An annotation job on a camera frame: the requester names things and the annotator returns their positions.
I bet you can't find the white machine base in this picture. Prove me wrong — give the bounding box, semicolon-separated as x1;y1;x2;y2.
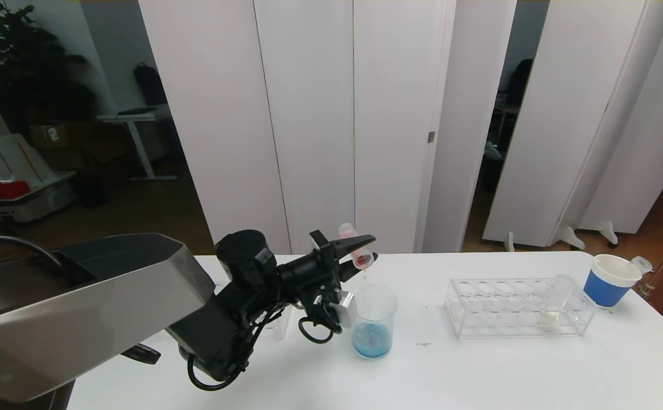
0;54;77;224

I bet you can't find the black backpack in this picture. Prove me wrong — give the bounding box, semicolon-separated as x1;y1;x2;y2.
133;63;168;106

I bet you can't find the brown cardboard box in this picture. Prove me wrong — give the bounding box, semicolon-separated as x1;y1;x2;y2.
28;122;84;151

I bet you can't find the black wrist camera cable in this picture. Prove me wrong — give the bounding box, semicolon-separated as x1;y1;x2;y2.
298;315;335;345

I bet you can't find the white folding partition with hinge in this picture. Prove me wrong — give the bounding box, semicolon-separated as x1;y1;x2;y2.
139;0;517;255

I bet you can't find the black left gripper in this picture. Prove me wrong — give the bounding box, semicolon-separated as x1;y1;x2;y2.
277;229;379;318

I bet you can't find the clear acrylic test tube rack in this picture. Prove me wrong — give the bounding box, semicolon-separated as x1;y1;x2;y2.
257;307;294;341
444;277;598;339

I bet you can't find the test tube with red liquid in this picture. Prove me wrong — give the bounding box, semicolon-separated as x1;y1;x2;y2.
339;223;375;270

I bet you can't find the white folding partition with feet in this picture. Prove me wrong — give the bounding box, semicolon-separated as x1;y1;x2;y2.
482;0;663;252

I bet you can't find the clear plastic test tube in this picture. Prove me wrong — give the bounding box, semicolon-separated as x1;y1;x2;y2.
623;256;653;276

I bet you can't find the black chair behind partitions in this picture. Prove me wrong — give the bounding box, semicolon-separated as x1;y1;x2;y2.
505;59;534;106

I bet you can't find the test tube with yellowish liquid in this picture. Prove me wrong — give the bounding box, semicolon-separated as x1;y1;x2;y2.
539;274;575;331

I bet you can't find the white standing desk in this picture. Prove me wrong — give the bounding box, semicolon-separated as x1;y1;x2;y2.
97;106;177;182

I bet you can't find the black floor bin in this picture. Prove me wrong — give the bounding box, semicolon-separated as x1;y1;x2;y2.
74;171;109;207

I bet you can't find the clear glass beaker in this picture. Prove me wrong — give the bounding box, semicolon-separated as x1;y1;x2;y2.
349;284;399;362

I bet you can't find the dark green potted plant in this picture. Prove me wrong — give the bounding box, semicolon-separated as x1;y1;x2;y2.
0;0;97;137

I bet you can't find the blue and white paper cup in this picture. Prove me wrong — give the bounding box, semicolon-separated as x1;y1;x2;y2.
583;255;643;309

